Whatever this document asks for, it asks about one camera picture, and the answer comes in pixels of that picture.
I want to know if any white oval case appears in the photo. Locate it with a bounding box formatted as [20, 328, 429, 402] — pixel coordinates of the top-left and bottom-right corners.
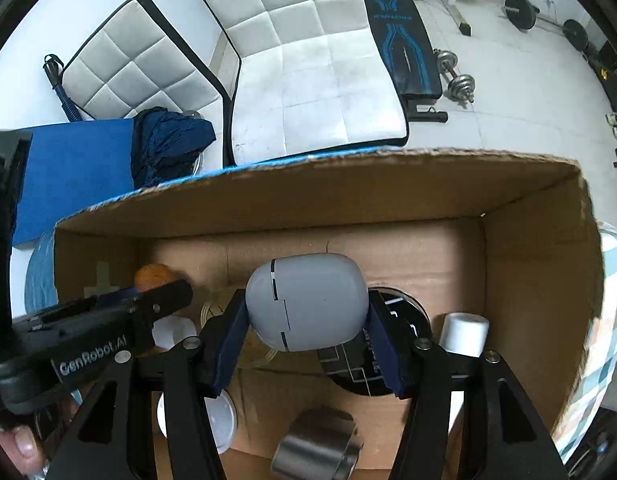
[246, 254, 369, 352]

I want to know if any black blue weight bench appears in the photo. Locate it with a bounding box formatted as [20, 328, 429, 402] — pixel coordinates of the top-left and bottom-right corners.
[365, 0, 448, 124]

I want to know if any checkered plaid cloth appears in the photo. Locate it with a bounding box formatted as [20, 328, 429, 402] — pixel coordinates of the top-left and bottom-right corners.
[552, 222, 617, 462]

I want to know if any blue foam pad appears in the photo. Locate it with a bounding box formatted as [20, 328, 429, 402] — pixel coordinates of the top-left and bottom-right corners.
[12, 119, 134, 246]

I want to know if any left white quilted chair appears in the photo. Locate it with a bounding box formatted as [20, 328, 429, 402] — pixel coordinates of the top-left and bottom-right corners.
[43, 0, 241, 174]

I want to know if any chrome dumbbell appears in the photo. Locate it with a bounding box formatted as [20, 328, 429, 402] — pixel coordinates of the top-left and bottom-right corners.
[434, 49, 475, 104]

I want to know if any floor barbell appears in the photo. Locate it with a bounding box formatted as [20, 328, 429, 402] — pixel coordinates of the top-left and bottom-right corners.
[502, 0, 589, 52]

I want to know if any person's hand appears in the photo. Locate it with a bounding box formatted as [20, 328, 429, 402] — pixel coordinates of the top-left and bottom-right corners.
[0, 426, 46, 476]

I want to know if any dark blue crumpled cloth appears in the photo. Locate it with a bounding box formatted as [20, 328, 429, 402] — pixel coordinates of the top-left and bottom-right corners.
[130, 106, 216, 190]

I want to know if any open cardboard box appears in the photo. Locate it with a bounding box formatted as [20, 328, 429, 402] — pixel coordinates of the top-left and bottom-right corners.
[48, 151, 603, 479]

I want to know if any white quilted chair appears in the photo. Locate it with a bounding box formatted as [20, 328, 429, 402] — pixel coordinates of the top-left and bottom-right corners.
[43, 0, 241, 174]
[203, 0, 408, 166]

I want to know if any small white cylinder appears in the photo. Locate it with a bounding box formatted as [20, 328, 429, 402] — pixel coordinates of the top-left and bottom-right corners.
[152, 315, 198, 350]

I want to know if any silver metal can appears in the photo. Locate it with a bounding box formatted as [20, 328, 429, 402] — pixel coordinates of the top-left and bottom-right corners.
[270, 406, 363, 480]

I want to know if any black round tin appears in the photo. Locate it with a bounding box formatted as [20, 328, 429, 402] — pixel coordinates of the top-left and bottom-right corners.
[317, 286, 432, 396]

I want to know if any gold round tin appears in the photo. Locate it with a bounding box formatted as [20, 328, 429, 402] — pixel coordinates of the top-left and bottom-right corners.
[200, 286, 277, 370]

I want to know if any white glue tube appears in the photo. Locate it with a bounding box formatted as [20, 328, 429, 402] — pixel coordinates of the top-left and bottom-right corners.
[438, 312, 489, 358]

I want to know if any white label sticker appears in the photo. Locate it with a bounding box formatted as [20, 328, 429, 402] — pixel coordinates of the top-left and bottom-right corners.
[84, 261, 120, 298]

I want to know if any white tape roll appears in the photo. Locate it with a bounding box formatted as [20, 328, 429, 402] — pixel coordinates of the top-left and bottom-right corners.
[155, 389, 238, 456]

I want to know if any brown walnut ball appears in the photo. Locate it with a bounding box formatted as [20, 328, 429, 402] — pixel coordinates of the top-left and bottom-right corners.
[134, 263, 178, 292]

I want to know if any right white quilted chair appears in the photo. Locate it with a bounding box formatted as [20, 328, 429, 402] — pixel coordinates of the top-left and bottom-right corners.
[203, 0, 408, 166]

